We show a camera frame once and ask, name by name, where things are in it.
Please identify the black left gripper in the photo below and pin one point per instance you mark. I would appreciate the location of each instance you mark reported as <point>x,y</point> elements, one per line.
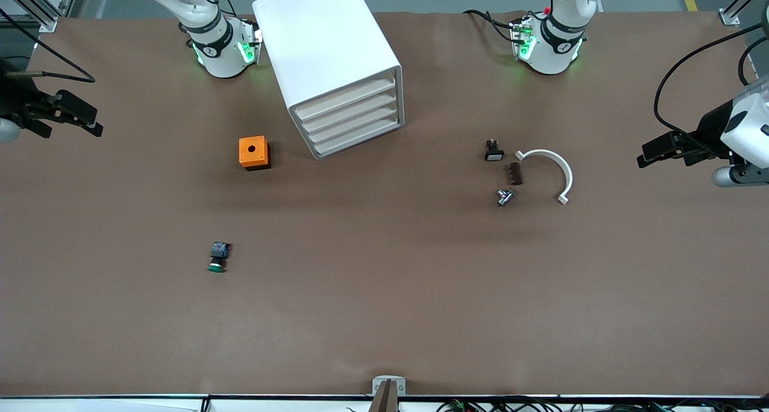
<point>711,126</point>

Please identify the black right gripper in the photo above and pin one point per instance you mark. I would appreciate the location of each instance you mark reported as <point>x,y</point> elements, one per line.
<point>17,98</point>

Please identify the white plastic drawer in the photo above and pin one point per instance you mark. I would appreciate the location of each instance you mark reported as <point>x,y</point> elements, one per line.
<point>345,111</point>
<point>345,96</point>
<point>345,125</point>
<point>345,139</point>

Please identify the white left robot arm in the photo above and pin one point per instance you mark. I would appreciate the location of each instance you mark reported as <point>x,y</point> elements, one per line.
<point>550,60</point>

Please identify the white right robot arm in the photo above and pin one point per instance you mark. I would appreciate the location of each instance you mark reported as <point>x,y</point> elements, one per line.
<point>222,57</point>

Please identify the orange button box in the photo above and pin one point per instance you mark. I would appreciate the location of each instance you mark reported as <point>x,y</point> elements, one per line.
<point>245,154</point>

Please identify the green push button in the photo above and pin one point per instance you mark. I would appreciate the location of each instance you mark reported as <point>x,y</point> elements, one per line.
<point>219,253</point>

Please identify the white drawer cabinet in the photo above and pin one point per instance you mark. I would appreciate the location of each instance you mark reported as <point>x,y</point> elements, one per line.
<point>318,39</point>

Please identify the white curved plastic clamp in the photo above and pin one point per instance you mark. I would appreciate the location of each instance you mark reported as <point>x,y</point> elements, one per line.
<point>569,176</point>

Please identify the small brown block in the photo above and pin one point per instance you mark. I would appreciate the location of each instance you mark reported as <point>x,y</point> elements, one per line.
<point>515,174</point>

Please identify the silver metal fitting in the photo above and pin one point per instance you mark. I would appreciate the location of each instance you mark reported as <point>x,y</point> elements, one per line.
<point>504,197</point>

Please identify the brown table cover sheet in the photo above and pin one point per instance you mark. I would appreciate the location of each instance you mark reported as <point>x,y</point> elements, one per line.
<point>384,280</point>

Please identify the aluminium frame profile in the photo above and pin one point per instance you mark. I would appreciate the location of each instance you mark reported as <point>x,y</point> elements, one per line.
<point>48,23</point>
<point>729,17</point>

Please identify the black switch white face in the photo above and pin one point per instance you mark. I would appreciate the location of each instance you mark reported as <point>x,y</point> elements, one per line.
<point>494,155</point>

